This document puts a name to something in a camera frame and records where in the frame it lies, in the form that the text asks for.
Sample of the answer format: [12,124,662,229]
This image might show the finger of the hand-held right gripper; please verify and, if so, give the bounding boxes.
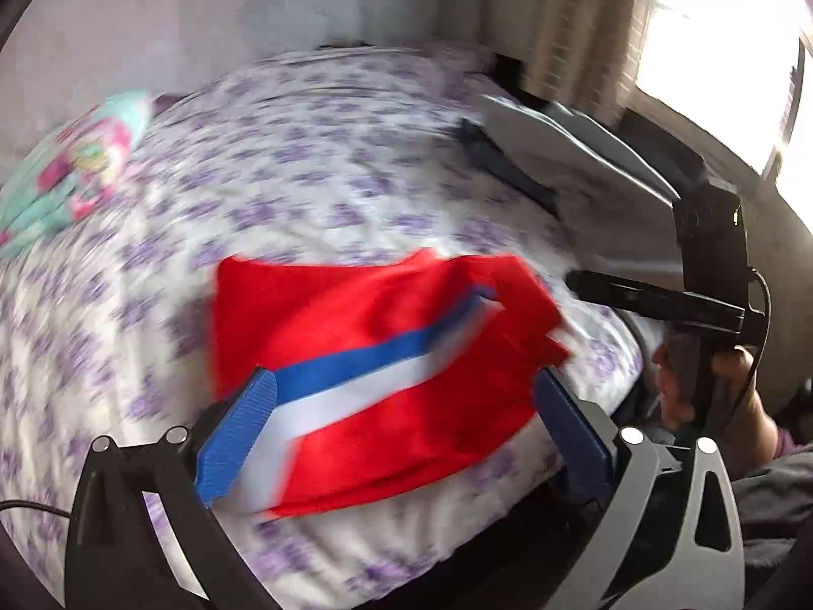
[564,269,677,320]

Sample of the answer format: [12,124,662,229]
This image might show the person's dark clothing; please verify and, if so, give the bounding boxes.
[730,448,813,589]

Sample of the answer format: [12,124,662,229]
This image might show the red blue white shirt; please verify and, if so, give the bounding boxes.
[209,249,573,519]

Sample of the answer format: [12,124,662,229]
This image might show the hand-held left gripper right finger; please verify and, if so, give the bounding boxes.
[532,367,748,610]

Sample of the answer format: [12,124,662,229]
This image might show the window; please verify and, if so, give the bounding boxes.
[635,0,809,180]

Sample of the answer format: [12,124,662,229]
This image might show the grey sweatshirt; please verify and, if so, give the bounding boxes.
[476,92,687,268]

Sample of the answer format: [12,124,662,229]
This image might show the beige checkered curtain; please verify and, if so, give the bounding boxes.
[483,0,658,109]

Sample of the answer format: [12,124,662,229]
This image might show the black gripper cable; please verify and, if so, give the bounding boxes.
[737,268,774,408]
[0,499,75,517]

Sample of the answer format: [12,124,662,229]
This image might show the purple floral bed sheet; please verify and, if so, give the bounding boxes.
[0,47,662,610]

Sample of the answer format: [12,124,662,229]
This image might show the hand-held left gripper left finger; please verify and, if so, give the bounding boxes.
[64,365,280,610]

